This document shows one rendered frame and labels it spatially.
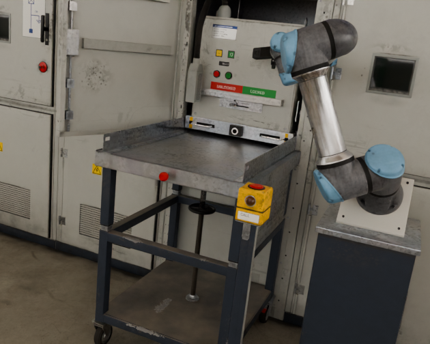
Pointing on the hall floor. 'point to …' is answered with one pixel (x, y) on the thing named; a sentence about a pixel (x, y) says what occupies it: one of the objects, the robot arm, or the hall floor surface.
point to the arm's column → (355, 293)
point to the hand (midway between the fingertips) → (274, 62)
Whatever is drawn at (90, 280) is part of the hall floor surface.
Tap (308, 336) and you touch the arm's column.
